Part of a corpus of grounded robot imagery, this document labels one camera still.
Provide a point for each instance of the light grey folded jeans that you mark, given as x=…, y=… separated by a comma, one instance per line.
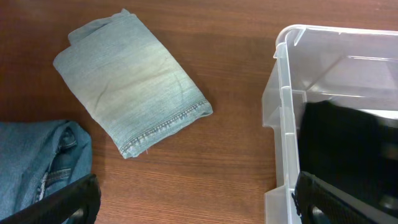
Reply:
x=129, y=82

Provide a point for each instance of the black cloth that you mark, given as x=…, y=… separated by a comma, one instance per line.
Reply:
x=351, y=150

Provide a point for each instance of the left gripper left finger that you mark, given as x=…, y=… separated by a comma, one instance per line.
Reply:
x=78, y=202

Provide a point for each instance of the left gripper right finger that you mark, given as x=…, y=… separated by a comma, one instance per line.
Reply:
x=316, y=204

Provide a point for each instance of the blue folded jeans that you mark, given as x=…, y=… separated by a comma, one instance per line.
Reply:
x=38, y=159

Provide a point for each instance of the clear plastic storage bin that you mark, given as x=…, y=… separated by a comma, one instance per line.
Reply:
x=355, y=68

